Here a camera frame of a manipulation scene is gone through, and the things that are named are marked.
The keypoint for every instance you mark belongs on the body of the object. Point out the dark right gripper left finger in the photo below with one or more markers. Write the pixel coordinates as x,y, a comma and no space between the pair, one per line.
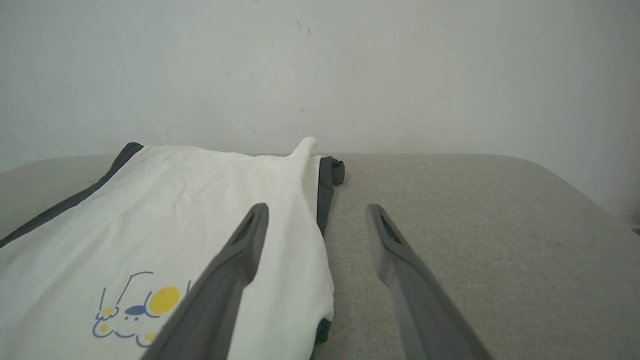
220,295

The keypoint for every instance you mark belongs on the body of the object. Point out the white and black t-shirt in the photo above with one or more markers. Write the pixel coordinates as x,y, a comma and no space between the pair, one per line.
150,225

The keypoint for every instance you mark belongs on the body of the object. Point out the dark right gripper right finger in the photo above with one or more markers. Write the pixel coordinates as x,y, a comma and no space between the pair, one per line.
420,300

